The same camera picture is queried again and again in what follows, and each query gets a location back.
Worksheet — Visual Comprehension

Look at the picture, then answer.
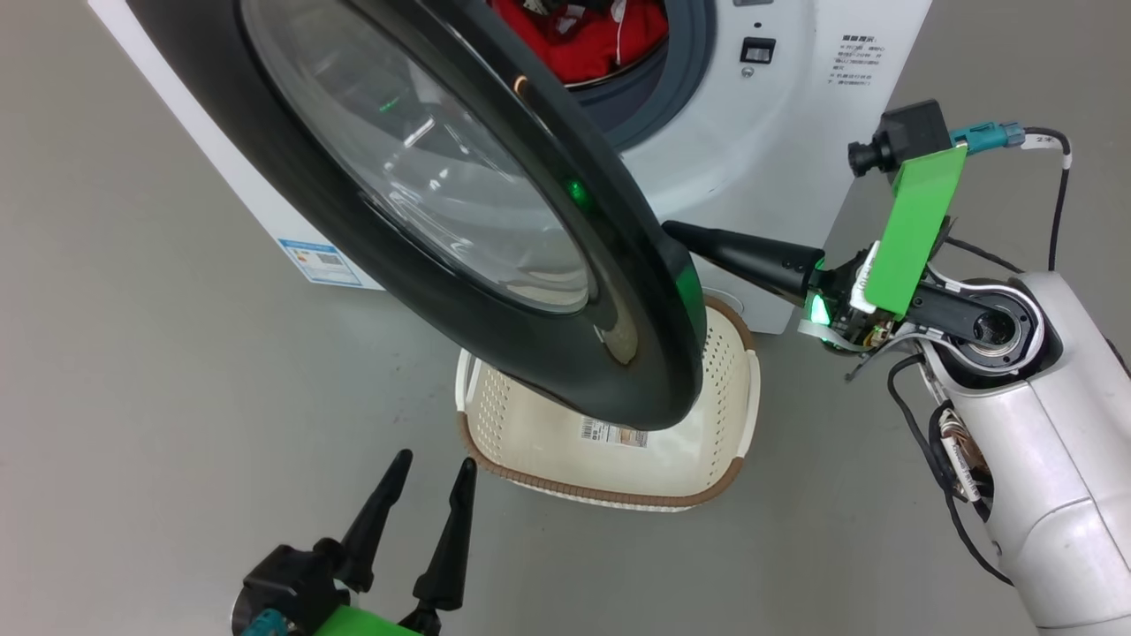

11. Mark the blue white energy label sticker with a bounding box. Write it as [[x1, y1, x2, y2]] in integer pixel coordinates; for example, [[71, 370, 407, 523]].
[[277, 237, 363, 288]]

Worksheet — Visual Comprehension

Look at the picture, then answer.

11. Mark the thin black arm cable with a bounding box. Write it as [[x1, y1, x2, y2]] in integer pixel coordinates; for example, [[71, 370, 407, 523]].
[[886, 353, 1013, 586]]

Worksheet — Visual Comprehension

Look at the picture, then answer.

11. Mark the right camera cable teal plug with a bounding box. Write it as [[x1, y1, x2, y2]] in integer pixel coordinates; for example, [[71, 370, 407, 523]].
[[950, 122, 1073, 271]]

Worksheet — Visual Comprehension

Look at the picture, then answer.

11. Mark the paper label sticker in basket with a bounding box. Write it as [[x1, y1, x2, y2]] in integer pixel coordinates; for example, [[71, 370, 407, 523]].
[[579, 417, 649, 448]]

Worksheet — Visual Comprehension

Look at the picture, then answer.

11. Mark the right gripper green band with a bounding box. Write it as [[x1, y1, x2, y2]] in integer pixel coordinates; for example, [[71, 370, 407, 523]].
[[663, 144, 968, 352]]

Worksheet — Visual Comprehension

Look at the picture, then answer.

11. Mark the left camera cable teal plug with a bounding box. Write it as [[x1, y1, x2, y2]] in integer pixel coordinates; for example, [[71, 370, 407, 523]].
[[240, 609, 297, 636]]

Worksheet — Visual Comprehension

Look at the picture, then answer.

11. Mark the camera cable teal plug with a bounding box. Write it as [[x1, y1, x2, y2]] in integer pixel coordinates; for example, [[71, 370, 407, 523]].
[[950, 122, 1073, 271], [240, 609, 297, 636]]

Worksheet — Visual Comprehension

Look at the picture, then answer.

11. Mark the grey rubber door gasket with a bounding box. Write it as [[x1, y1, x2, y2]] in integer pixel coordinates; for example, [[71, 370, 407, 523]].
[[565, 0, 717, 151]]

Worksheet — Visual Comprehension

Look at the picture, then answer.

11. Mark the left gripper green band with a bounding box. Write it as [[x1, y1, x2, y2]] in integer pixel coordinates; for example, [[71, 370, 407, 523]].
[[314, 449, 478, 636]]

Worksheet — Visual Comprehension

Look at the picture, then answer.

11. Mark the cream perforated basket brown rim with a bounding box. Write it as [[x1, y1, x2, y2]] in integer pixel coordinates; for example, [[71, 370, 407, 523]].
[[455, 296, 761, 513]]

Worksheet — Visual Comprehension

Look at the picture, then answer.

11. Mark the black round glass washer door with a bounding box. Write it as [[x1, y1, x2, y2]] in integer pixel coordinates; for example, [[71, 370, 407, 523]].
[[126, 0, 708, 432]]

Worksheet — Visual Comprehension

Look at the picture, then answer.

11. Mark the red and white garment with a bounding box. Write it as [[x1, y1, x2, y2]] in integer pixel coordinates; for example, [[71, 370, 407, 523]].
[[489, 0, 670, 87]]

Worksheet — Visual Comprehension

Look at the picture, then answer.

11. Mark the white front-load washing machine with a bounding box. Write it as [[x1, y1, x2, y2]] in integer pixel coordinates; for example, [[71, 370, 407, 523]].
[[88, 0, 935, 335]]

